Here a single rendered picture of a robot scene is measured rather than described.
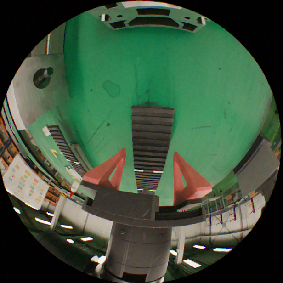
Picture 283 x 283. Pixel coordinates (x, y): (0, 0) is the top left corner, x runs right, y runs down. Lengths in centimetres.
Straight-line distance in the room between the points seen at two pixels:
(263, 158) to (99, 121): 49
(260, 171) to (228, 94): 33
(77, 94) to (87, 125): 6
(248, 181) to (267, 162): 11
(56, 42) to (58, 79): 7
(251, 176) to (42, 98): 57
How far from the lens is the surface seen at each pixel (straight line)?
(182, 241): 656
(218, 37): 17
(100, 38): 15
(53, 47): 19
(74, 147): 24
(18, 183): 311
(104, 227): 1155
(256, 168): 44
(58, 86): 17
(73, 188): 56
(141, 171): 16
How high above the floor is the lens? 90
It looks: 49 degrees down
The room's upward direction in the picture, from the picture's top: 168 degrees counter-clockwise
